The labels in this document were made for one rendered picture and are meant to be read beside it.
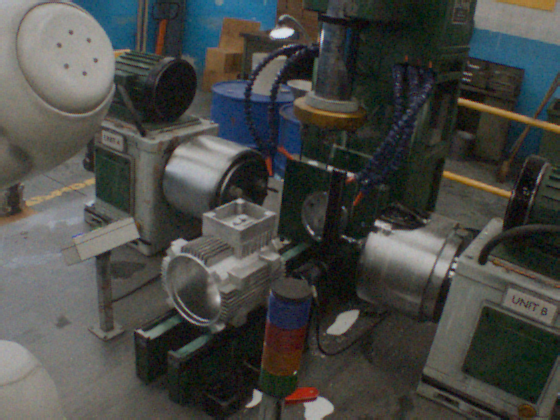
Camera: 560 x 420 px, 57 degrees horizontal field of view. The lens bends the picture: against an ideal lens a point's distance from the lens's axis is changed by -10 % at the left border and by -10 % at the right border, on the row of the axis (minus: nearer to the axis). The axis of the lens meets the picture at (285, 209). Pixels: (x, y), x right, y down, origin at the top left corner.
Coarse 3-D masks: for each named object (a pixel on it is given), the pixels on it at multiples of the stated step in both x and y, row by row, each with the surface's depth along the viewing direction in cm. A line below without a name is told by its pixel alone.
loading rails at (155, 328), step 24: (288, 264) 149; (336, 264) 150; (336, 288) 156; (168, 312) 118; (264, 312) 125; (144, 336) 109; (168, 336) 115; (192, 336) 122; (216, 336) 113; (240, 336) 119; (264, 336) 129; (144, 360) 112; (168, 360) 107; (192, 360) 107; (216, 360) 114; (240, 360) 123; (168, 384) 109; (192, 384) 109
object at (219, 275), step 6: (276, 240) 120; (174, 246) 112; (270, 246) 120; (276, 246) 119; (282, 246) 120; (168, 252) 112; (174, 252) 111; (216, 270) 106; (222, 270) 106; (216, 276) 106; (222, 276) 106; (228, 276) 107; (216, 282) 106; (168, 300) 117; (174, 306) 117; (216, 324) 111; (222, 324) 112; (210, 330) 112; (216, 330) 111
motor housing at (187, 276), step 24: (192, 240) 121; (216, 240) 113; (168, 264) 114; (192, 264) 121; (216, 264) 109; (240, 264) 113; (264, 264) 115; (168, 288) 116; (192, 288) 121; (216, 288) 125; (264, 288) 117; (192, 312) 117; (216, 312) 118
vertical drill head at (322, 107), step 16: (336, 0) 120; (336, 16) 121; (336, 32) 123; (352, 32) 123; (336, 48) 124; (352, 48) 125; (320, 64) 128; (336, 64) 125; (352, 64) 127; (320, 80) 129; (336, 80) 127; (352, 80) 129; (320, 96) 130; (336, 96) 129; (304, 112) 129; (320, 112) 126; (336, 112) 128; (352, 112) 130; (304, 128) 134; (336, 128) 128; (352, 128) 129
